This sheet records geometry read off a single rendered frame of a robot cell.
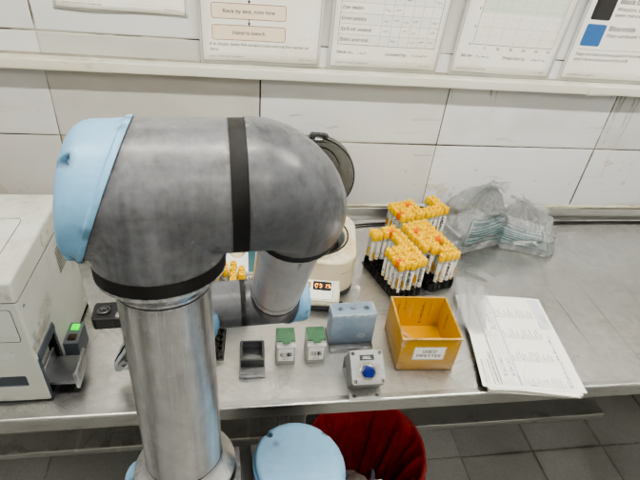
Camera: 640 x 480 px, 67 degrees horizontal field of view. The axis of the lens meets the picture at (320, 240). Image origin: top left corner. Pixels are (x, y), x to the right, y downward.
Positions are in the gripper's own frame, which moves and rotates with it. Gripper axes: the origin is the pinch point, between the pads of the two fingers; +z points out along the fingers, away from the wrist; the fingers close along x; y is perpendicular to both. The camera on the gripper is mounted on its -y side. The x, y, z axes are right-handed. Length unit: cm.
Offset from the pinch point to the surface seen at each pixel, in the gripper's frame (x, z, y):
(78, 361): -0.1, 2.1, -6.4
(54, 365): 1.0, 6.3, -9.8
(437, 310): 11, -36, 60
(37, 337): -2.0, -3.3, -14.9
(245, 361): 0.5, -11.4, 22.6
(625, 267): 33, -65, 123
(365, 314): 6, -30, 42
